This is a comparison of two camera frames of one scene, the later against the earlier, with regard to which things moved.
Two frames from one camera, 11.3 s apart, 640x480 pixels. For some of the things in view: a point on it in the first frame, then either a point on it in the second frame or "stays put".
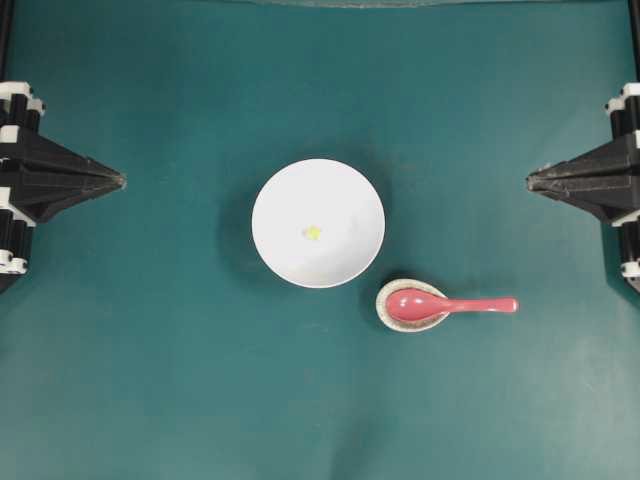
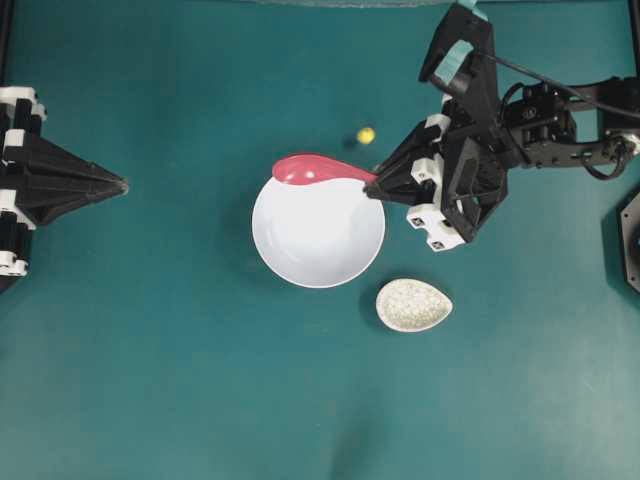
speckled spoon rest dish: [405, 325] stays put
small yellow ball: [313, 232] -> [366, 136]
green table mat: [148, 340] stays put
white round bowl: [324, 193] stays put
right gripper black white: [604, 181] -> [465, 174]
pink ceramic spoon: [413, 305] -> [303, 168]
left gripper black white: [57, 177] stays put
